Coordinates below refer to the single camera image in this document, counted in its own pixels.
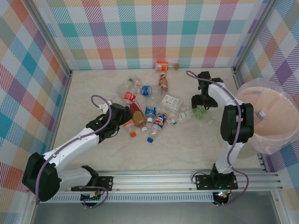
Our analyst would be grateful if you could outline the orange label bottle brown cap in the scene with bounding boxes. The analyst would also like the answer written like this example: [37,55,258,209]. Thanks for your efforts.
[155,61,179,72]

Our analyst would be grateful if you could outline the large blue label water bottle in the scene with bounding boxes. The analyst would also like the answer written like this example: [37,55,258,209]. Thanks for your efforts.
[137,85,165,98]

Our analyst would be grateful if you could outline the aluminium frame post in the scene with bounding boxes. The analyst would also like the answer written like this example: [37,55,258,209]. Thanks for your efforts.
[233,0,281,74]
[22,0,73,77]

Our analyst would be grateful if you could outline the red label clear bottle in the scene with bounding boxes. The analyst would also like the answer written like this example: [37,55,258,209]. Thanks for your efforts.
[123,91,138,105]

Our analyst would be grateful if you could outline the small blue label water bottle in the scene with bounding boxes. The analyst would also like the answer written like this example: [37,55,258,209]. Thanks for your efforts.
[144,105,157,124]

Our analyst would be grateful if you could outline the small green label bottle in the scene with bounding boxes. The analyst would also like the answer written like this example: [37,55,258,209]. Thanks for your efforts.
[178,111,194,122]

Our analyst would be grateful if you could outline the clear bottle orange cap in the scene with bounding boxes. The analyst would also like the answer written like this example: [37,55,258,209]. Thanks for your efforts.
[124,120,137,138]

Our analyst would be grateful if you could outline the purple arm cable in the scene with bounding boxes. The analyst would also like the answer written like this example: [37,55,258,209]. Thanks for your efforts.
[35,94,115,209]
[185,70,249,207]

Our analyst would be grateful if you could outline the cola bottle blue cap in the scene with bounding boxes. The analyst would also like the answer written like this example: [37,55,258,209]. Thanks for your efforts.
[147,112,168,143]

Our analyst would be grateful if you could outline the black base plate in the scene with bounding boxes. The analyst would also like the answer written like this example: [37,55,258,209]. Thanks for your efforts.
[71,176,114,192]
[195,174,238,191]

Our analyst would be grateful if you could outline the red and gold label bottle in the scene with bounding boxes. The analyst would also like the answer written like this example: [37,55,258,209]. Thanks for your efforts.
[129,102,148,128]

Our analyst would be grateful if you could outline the clear bottle green cap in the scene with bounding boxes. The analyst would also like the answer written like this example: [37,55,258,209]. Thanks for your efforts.
[119,78,142,98]

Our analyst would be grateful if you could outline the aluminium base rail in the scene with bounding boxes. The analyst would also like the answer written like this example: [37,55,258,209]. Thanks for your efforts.
[56,169,285,194]

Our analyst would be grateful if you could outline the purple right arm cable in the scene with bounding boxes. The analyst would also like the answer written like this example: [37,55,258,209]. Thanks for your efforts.
[185,70,249,207]

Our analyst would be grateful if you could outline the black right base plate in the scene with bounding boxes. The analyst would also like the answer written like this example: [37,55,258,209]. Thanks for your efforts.
[195,174,238,191]

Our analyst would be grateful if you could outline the square clear bottle white label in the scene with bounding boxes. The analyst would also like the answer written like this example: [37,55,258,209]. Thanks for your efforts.
[161,94,185,112]

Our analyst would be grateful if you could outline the pink translucent plastic bin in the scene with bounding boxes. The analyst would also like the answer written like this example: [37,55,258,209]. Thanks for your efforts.
[235,78,299,156]

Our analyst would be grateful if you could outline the small electronics board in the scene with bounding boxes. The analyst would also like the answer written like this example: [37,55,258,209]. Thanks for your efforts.
[80,192,103,203]
[214,191,229,201]

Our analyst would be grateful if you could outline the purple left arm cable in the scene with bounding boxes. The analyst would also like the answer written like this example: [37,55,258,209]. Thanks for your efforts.
[35,94,115,209]

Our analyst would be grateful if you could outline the white slotted cable duct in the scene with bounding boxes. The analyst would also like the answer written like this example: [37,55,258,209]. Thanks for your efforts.
[50,193,214,203]

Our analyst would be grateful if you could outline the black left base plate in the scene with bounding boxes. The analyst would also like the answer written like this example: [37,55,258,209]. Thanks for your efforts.
[71,176,114,192]

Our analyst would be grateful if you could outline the brown drink bottle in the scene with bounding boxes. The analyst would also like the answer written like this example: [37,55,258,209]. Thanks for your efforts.
[158,72,169,93]

